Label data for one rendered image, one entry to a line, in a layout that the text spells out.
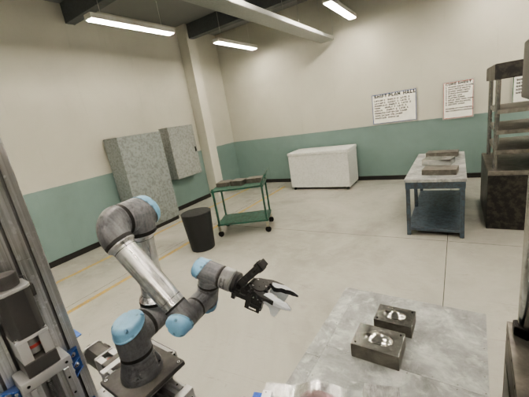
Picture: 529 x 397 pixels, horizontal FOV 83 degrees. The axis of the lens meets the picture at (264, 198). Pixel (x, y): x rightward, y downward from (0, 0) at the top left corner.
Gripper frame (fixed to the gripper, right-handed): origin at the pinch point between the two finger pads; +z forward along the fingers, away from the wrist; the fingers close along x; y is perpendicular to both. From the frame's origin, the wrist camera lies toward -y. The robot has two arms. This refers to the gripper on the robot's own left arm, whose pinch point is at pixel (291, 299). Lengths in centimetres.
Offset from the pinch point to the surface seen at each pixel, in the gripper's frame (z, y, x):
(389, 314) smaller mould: 38, 34, -66
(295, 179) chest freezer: -168, 116, -637
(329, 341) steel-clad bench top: 15, 48, -48
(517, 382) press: 83, 27, -43
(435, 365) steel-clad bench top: 57, 34, -43
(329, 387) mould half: 19.0, 39.5, -14.1
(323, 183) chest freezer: -95, 107, -626
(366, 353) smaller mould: 30, 39, -39
